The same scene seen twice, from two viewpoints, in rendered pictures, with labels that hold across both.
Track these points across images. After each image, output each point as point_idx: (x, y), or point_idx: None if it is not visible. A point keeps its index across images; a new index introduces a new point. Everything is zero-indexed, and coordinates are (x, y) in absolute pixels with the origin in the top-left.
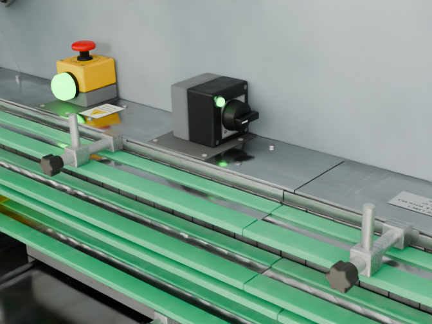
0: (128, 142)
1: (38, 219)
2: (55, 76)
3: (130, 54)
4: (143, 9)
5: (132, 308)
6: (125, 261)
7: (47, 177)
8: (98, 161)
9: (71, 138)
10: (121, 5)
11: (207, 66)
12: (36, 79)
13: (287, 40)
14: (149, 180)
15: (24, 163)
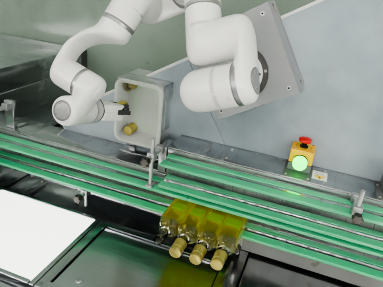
0: (365, 198)
1: (275, 234)
2: (297, 158)
3: (328, 144)
4: (347, 123)
5: (330, 276)
6: (349, 257)
7: (296, 214)
8: None
9: (358, 202)
10: (330, 119)
11: None
12: (245, 151)
13: None
14: None
15: (272, 205)
